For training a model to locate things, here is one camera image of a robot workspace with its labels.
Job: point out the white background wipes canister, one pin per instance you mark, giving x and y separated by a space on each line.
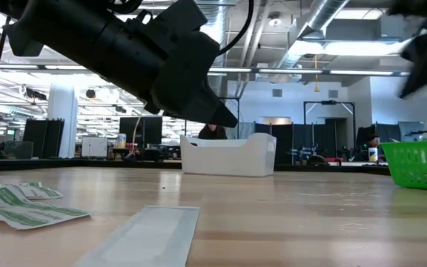
373 154

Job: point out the grey background monitor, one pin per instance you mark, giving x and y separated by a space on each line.
411 130

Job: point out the black background robot rig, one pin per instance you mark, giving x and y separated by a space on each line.
302 152

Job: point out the plain white paper packet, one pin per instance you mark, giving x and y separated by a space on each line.
391 140

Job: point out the green striped bandage packet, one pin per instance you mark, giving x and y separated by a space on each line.
20 209
43 191

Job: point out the white cabinet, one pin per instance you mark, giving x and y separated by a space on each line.
94 146

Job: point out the yellow background wipes canister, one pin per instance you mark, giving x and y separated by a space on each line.
121 141

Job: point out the black background screen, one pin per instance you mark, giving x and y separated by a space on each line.
150 131

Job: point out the long ceiling light strip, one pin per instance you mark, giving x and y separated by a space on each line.
291 70

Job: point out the black metal table frame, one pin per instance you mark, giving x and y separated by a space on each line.
87 163

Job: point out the silver spiral ceiling duct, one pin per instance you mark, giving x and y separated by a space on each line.
219 18

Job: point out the white round pillar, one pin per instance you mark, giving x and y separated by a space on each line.
67 107

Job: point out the person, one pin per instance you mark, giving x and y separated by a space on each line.
374 141
212 132

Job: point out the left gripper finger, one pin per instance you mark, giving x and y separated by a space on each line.
213 111

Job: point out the silver slanted ceiling duct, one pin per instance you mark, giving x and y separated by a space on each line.
321 15

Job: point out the white plastic bin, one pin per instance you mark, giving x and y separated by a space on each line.
228 157

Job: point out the black folded panels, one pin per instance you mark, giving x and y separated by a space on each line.
44 137

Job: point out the green plastic mesh basket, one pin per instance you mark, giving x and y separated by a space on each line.
419 167

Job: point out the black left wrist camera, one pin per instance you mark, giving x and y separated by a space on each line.
184 16

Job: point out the long plain white packet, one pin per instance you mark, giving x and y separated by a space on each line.
150 237

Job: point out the black partition screens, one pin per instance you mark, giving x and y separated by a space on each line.
280 144

